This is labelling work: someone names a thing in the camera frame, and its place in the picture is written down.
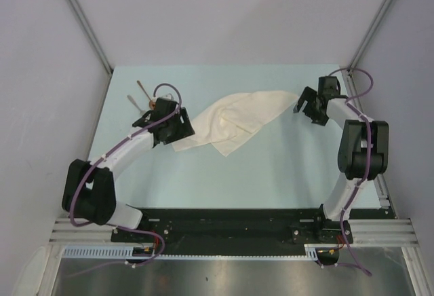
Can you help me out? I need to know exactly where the white cloth napkin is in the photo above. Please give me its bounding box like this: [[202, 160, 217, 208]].
[[172, 90, 298, 157]]

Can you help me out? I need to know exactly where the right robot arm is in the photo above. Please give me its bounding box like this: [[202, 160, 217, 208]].
[[293, 76, 389, 242]]

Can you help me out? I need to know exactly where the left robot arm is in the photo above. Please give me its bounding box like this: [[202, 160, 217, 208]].
[[62, 97, 195, 242]]

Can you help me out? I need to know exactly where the copper spoon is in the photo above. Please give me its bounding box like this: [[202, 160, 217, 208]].
[[136, 80, 155, 110]]

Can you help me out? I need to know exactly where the silver fork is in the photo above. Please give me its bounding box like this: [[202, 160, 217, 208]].
[[127, 94, 144, 113]]

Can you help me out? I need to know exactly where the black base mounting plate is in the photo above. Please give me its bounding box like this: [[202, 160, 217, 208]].
[[111, 208, 392, 257]]

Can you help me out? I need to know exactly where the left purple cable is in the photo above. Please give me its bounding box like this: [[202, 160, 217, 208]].
[[69, 84, 184, 227]]

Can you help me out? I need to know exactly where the purple cable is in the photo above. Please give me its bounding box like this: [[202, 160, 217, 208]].
[[327, 67, 376, 278], [69, 84, 184, 227]]

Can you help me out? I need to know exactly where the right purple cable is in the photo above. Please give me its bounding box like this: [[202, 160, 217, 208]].
[[327, 67, 376, 278]]

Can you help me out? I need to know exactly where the aluminium cross rail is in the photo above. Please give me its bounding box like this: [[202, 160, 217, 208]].
[[49, 218, 419, 247]]

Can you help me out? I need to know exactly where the right aluminium frame post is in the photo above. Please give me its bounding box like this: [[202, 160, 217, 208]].
[[348, 0, 395, 68]]

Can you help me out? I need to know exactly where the aluminium frame post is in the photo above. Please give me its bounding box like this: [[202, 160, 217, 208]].
[[65, 0, 114, 77], [348, 0, 395, 68]]

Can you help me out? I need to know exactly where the white slotted cable duct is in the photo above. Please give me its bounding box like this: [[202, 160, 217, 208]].
[[62, 244, 343, 261]]

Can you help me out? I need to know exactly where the left aluminium frame post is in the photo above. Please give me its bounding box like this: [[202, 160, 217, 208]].
[[65, 0, 114, 77]]

